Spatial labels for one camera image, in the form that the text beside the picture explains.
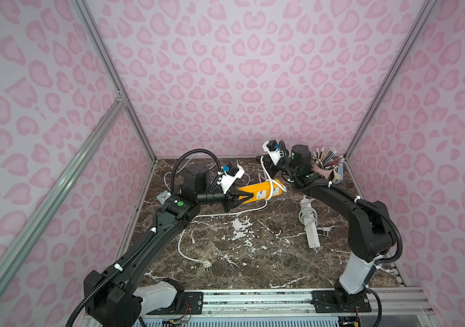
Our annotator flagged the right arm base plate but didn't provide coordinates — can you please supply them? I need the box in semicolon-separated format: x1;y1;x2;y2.
311;289;372;313

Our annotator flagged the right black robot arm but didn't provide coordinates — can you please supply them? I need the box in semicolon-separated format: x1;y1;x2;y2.
262;140;404;298

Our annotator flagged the bundle of pencils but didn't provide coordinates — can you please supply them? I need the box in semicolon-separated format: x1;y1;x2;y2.
312;147;346;170

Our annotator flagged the pink pencil cup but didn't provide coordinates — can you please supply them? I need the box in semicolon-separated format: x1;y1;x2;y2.
327;168;344;185

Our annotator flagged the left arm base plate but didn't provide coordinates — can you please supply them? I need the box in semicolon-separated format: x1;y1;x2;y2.
147;292;204;316

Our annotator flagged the white power strip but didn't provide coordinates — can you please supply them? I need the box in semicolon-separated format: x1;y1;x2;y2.
299;196;321;249

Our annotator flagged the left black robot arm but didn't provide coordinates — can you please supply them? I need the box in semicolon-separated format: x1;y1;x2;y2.
66;149;252;326

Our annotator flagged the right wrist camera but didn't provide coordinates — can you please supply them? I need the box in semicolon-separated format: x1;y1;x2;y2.
262;140;288;166

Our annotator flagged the blue beige pencil sharpener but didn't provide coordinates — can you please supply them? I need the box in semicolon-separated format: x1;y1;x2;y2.
331;162;344;184

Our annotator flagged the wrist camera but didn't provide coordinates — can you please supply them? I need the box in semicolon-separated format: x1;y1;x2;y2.
262;140;288;166
218;163;245;194

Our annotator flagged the orange strip white cord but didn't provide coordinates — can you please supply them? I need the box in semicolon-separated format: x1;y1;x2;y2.
177;155;287;269

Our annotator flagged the small green alarm clock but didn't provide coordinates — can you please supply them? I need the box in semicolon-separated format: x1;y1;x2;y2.
156;191;171;205

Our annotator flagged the orange power strip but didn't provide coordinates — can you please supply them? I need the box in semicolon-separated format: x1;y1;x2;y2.
239;180;283;204

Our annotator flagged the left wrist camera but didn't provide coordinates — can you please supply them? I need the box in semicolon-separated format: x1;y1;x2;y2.
218;163;245;194

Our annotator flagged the aluminium front rail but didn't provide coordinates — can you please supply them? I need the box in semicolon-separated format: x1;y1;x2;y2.
134;286;438;326

